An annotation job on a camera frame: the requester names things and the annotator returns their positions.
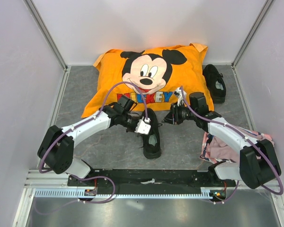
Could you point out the black sneaker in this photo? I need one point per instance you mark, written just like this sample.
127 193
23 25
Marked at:
151 142
215 84

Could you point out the left aluminium frame post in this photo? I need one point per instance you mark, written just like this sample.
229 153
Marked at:
45 32

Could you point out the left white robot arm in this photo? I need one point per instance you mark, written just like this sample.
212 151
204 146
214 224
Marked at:
57 147

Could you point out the orange Mickey Mouse pillow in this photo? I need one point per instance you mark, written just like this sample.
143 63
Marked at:
149 77

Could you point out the white tape scrap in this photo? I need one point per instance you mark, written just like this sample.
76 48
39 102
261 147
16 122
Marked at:
152 181

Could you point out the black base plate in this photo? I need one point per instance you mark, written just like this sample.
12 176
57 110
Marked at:
173 181

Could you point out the right aluminium frame post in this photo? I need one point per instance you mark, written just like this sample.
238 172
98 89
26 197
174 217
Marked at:
252 32

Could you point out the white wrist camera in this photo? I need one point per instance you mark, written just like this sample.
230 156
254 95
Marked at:
143 126
181 96

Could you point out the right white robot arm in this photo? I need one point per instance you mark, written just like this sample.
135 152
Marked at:
257 164

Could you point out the grey slotted cable duct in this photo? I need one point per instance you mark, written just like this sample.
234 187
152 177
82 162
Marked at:
90 194

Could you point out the pink crumpled cloth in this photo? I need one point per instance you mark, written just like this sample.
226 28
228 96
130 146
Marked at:
215 150

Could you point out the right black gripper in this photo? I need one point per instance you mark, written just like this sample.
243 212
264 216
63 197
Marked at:
173 117

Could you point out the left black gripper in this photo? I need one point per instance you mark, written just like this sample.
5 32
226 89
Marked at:
132 130

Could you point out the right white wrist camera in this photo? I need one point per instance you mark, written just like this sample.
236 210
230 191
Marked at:
181 96

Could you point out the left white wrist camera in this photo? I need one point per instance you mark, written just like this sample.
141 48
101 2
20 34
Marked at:
143 126

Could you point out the aluminium frame post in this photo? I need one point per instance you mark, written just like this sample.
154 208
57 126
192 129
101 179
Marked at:
252 32
45 32

